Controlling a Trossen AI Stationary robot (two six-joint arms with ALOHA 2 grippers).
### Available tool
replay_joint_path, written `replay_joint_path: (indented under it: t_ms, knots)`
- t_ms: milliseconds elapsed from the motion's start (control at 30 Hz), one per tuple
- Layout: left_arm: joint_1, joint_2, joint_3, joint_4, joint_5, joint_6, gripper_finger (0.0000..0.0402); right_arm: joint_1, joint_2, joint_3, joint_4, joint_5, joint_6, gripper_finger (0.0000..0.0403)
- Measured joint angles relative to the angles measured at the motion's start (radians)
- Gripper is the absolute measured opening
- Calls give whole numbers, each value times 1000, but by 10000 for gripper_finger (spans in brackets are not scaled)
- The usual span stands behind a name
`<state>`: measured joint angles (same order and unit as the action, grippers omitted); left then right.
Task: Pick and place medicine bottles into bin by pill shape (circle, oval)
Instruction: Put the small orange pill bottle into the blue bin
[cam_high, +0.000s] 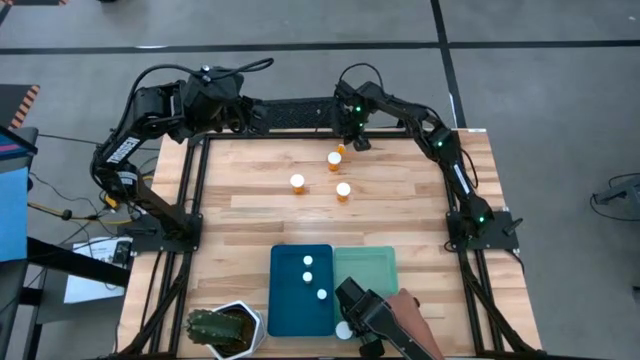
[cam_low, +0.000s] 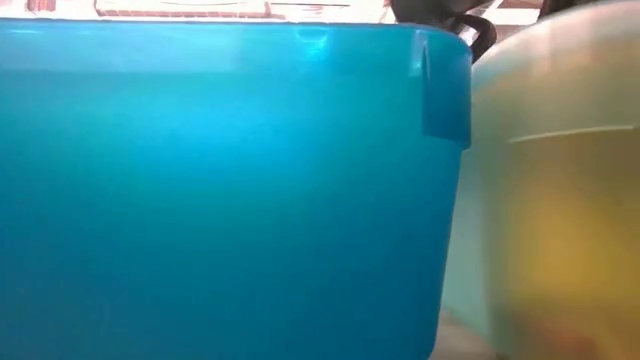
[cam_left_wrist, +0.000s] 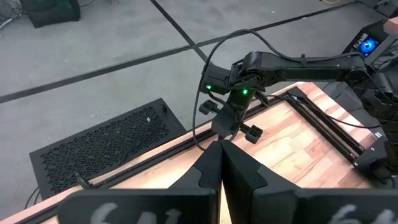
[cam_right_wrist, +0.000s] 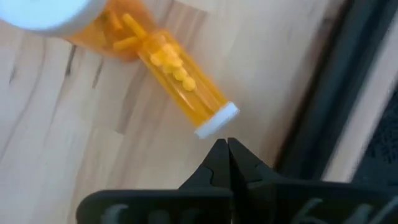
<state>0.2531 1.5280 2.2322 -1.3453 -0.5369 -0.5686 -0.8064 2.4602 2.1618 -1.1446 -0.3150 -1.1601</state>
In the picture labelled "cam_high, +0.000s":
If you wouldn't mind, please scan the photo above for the green cactus plant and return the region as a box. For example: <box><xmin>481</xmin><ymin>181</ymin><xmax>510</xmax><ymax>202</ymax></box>
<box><xmin>185</xmin><ymin>308</ymin><xmax>247</xmax><ymax>347</ymax></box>

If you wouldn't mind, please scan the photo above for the green translucent plastic bin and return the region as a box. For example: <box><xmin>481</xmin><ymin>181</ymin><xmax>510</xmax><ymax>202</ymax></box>
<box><xmin>333</xmin><ymin>245</ymin><xmax>400</xmax><ymax>341</ymax></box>

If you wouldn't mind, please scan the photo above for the white paper sheet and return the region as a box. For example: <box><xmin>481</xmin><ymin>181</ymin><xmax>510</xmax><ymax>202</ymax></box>
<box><xmin>63</xmin><ymin>238</ymin><xmax>135</xmax><ymax>305</ymax></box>

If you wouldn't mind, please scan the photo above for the black floor cable bundle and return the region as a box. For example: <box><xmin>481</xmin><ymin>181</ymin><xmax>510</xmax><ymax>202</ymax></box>
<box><xmin>28</xmin><ymin>157</ymin><xmax>161</xmax><ymax>236</ymax></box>

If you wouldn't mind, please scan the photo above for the person's hand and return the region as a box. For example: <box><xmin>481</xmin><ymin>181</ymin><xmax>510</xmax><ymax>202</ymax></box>
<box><xmin>385</xmin><ymin>287</ymin><xmax>446</xmax><ymax>360</ymax></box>

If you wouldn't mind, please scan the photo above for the grey stand foot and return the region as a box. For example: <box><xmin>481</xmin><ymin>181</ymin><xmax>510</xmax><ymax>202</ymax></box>
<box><xmin>589</xmin><ymin>172</ymin><xmax>640</xmax><ymax>224</ymax></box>

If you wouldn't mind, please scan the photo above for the thin black floor cable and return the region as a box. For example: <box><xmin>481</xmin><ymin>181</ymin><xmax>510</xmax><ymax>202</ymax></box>
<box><xmin>37</xmin><ymin>132</ymin><xmax>101</xmax><ymax>147</ymax></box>

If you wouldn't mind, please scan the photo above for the white hexagonal plant pot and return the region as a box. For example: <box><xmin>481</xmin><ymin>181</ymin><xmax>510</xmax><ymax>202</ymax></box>
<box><xmin>206</xmin><ymin>299</ymin><xmax>268</xmax><ymax>360</ymax></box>

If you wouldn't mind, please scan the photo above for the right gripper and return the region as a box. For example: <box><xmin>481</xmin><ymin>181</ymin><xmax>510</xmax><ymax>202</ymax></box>
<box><xmin>333</xmin><ymin>80</ymin><xmax>374</xmax><ymax>153</ymax></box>

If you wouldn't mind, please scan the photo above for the yellow power cable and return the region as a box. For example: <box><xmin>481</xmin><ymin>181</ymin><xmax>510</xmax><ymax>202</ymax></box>
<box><xmin>27</xmin><ymin>172</ymin><xmax>154</xmax><ymax>226</ymax></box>

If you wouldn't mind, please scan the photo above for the blue plastic bin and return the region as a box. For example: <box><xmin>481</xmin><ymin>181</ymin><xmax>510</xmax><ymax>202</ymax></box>
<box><xmin>267</xmin><ymin>243</ymin><xmax>336</xmax><ymax>338</ymax></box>

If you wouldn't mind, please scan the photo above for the black stand leg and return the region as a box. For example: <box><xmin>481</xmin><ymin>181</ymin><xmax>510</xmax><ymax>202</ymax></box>
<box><xmin>27</xmin><ymin>236</ymin><xmax>132</xmax><ymax>289</ymax></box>

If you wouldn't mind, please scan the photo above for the monitor with blue screen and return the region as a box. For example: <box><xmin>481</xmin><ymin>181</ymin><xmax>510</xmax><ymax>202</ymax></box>
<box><xmin>0</xmin><ymin>124</ymin><xmax>39</xmax><ymax>161</ymax></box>

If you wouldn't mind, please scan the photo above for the blue sheet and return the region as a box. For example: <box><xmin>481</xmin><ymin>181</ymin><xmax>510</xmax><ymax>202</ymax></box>
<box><xmin>0</xmin><ymin>167</ymin><xmax>29</xmax><ymax>263</ymax></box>

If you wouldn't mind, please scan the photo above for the black orange striped floor mat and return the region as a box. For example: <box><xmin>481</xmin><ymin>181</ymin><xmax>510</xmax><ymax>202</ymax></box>
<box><xmin>0</xmin><ymin>0</ymin><xmax>69</xmax><ymax>7</ymax></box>
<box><xmin>0</xmin><ymin>83</ymin><xmax>41</xmax><ymax>131</ymax></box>

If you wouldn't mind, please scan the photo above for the black handheld device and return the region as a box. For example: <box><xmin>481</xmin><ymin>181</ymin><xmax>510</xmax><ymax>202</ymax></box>
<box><xmin>333</xmin><ymin>276</ymin><xmax>432</xmax><ymax>360</ymax></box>

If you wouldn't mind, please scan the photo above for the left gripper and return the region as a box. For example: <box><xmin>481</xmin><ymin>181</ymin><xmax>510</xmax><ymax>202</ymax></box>
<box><xmin>219</xmin><ymin>94</ymin><xmax>271</xmax><ymax>136</ymax></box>

